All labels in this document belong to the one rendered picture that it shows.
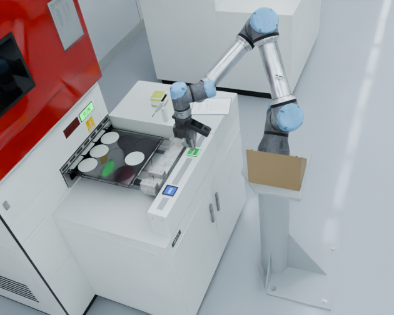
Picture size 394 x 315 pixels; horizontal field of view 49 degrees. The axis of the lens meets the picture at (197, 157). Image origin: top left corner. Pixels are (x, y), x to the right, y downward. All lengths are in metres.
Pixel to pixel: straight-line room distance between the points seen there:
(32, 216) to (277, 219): 1.20
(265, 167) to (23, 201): 1.08
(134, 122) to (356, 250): 1.55
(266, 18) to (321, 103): 2.11
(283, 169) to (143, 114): 0.84
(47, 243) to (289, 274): 1.40
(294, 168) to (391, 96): 2.25
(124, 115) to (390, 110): 2.33
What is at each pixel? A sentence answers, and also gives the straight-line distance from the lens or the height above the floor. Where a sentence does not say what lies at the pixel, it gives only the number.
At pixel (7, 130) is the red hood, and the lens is 1.84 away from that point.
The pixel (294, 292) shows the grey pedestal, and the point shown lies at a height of 0.01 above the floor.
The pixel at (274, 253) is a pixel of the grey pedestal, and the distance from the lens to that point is 2.56.
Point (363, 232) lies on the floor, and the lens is 2.98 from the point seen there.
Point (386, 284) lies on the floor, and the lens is 2.80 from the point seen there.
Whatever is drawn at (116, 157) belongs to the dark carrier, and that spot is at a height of 0.90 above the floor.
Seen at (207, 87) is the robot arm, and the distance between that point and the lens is 1.86.
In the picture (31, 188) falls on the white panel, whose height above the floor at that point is 1.03.
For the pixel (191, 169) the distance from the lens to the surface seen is 1.99.
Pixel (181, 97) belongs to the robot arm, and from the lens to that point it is 1.84.
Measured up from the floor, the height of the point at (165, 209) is 0.96.
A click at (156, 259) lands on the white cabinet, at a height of 0.72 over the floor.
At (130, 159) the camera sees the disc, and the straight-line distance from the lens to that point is 2.22.
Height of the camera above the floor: 2.34
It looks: 42 degrees down
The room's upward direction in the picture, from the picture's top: 10 degrees counter-clockwise
